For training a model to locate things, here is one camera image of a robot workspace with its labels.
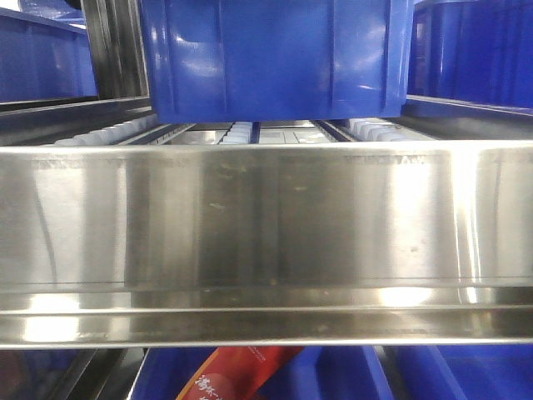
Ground white roller conveyor track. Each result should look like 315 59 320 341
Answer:
54 115 412 147

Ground blue bin on rollers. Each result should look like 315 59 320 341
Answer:
139 1 414 123

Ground blue bin lower shelf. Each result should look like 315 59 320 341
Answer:
128 345 532 399

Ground large blue bin right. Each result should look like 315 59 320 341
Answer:
408 1 532 108

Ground large blue bin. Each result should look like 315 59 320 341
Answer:
408 1 532 108
1 8 97 103

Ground large blue bin left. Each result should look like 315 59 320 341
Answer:
1 8 97 103

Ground red printed package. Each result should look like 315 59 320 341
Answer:
177 346 303 399

